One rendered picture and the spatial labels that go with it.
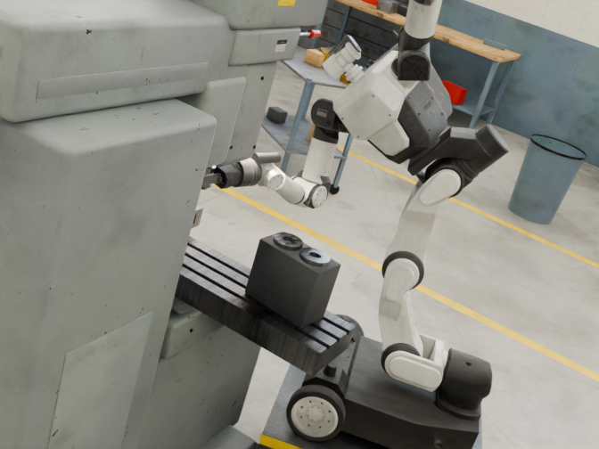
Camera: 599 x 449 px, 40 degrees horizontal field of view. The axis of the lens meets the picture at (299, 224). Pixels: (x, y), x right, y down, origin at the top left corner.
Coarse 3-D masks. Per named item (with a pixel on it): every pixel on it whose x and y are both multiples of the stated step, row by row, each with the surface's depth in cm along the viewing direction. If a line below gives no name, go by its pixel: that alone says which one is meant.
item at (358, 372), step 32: (352, 352) 306; (448, 352) 298; (320, 384) 282; (352, 384) 291; (384, 384) 296; (448, 384) 289; (480, 384) 288; (352, 416) 284; (384, 416) 281; (416, 416) 284; (448, 416) 289; (416, 448) 285; (448, 448) 287
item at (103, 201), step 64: (0, 128) 162; (64, 128) 162; (128, 128) 172; (192, 128) 187; (0, 192) 166; (64, 192) 159; (128, 192) 176; (192, 192) 199; (0, 256) 170; (64, 256) 167; (128, 256) 187; (0, 320) 175; (64, 320) 177; (128, 320) 200; (0, 384) 180; (64, 384) 187; (128, 384) 213; (0, 448) 185; (64, 448) 199; (128, 448) 230
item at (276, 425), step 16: (288, 368) 320; (288, 384) 310; (288, 400) 301; (272, 416) 290; (480, 416) 326; (272, 432) 282; (288, 432) 284; (480, 432) 316; (272, 448) 281; (288, 448) 280; (304, 448) 279; (320, 448) 281; (336, 448) 284; (352, 448) 286; (368, 448) 288; (384, 448) 291; (480, 448) 307
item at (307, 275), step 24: (264, 240) 240; (288, 240) 244; (264, 264) 241; (288, 264) 236; (312, 264) 233; (336, 264) 239; (264, 288) 243; (288, 288) 237; (312, 288) 232; (288, 312) 239; (312, 312) 239
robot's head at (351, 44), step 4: (348, 36) 259; (344, 40) 259; (348, 40) 261; (352, 40) 259; (340, 44) 260; (344, 44) 262; (348, 44) 258; (352, 44) 258; (356, 44) 260; (332, 48) 261; (336, 48) 261; (340, 48) 263; (352, 48) 258; (356, 48) 258; (328, 52) 262; (332, 52) 262; (336, 52) 264; (352, 52) 257; (356, 52) 258; (360, 56) 261
